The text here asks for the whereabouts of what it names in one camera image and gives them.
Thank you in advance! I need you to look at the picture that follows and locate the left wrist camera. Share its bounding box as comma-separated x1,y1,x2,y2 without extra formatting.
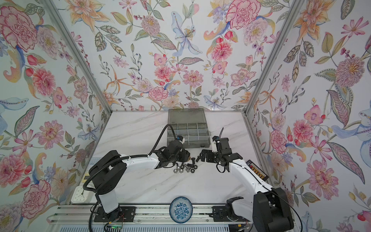
176,135,185,144

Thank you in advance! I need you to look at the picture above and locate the pile of nuts and bolts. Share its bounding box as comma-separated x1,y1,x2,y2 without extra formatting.
173,163,198,174

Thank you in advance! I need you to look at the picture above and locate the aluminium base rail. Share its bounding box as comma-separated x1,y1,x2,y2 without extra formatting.
47,204,253,226

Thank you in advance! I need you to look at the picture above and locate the grey compartment organizer box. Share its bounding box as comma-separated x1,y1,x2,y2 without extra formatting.
167,108,211,148

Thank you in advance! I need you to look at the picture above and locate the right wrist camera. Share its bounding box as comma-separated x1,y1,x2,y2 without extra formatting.
211,136,219,153

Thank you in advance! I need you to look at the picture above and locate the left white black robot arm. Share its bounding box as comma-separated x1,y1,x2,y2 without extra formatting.
83,140,190,214

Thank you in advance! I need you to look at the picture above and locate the yellow grey calculator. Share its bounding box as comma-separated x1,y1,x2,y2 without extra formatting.
82,157,100,182

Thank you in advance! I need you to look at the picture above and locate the blue patterned ceramic plate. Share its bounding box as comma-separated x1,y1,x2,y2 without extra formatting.
169,196,193,224

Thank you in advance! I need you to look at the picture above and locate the black case of bits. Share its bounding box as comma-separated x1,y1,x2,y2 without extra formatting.
246,160,269,181

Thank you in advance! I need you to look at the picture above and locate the white analog clock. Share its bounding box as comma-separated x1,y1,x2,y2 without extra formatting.
71,186,87,204

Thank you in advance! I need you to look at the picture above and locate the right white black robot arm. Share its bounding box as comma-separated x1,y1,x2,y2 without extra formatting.
200,136,294,232

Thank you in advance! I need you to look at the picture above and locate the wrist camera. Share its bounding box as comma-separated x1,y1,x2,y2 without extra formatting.
176,135,185,144
211,136,219,153

